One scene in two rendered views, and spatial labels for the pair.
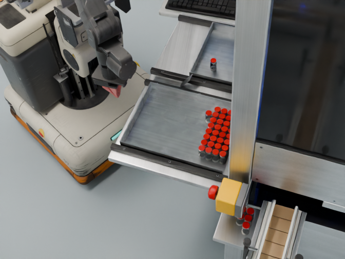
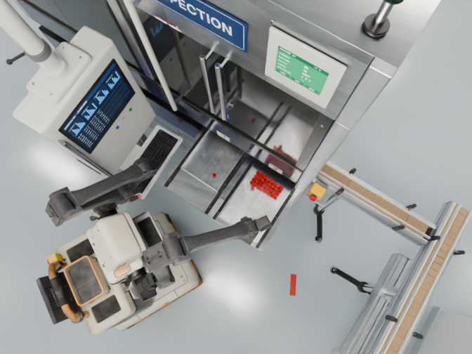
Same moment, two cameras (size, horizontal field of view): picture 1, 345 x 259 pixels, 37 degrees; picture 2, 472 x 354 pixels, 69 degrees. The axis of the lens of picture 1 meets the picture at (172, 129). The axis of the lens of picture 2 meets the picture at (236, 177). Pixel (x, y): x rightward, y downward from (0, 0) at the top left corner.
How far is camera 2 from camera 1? 1.16 m
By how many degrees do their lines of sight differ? 35
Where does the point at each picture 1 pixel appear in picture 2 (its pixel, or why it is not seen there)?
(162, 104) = (232, 212)
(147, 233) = (241, 248)
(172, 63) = (203, 199)
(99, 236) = (236, 278)
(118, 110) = not seen: hidden behind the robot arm
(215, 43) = (194, 170)
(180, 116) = (245, 204)
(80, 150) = (191, 278)
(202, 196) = not seen: hidden behind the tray
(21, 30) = (123, 299)
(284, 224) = (329, 171)
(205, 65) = (211, 180)
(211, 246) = not seen: hidden behind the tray
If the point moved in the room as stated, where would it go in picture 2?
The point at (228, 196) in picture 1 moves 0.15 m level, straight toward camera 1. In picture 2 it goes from (321, 191) to (349, 200)
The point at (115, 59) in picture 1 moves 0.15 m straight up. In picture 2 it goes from (265, 225) to (267, 220)
